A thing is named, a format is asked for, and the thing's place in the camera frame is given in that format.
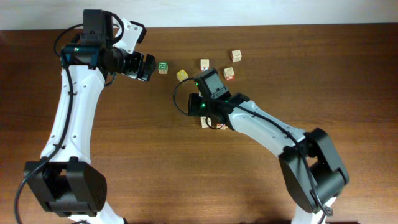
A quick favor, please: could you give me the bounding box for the red letter A block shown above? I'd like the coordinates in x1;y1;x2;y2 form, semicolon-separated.
200;116;211;128

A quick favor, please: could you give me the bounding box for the red letter E block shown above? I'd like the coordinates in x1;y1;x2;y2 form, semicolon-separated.
216;123;227;130

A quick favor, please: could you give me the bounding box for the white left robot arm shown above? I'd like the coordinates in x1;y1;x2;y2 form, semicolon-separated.
22;9;156;223

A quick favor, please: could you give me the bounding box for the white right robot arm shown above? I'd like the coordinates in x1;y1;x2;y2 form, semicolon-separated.
188;69;349;223

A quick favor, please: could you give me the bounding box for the green letter R block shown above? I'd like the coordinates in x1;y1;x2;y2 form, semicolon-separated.
158;62;169;74

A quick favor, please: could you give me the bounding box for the yellow wooden block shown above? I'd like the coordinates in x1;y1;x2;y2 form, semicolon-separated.
176;69;188;82

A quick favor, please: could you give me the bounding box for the red picture wooden block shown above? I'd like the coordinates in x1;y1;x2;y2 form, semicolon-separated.
223;67;235;80

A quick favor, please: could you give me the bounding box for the red pattern wooden block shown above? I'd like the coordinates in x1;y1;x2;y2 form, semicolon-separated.
200;58;210;71

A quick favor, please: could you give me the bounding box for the brown picture wooden block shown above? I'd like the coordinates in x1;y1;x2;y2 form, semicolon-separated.
231;50;242;62

